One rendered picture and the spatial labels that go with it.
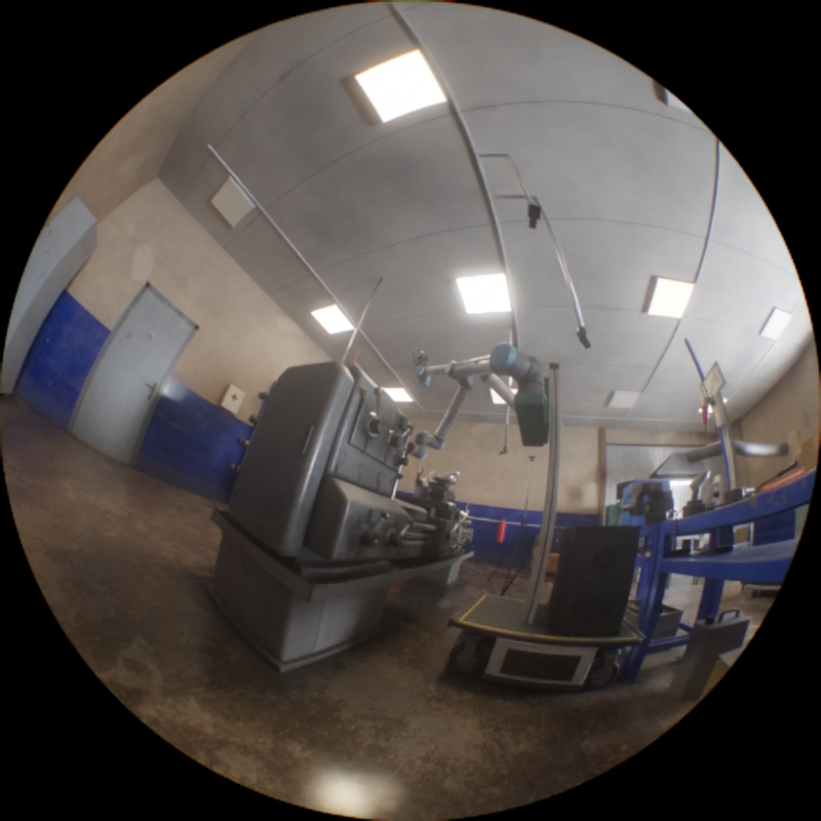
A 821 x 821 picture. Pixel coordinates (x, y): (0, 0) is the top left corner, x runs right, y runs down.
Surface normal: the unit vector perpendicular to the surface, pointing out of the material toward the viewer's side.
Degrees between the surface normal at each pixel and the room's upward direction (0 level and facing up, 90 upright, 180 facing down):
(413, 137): 180
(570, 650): 90
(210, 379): 90
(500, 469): 90
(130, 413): 90
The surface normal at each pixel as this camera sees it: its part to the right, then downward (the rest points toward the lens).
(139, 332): 0.89, 0.04
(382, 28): -0.23, 0.89
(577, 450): -0.39, -0.45
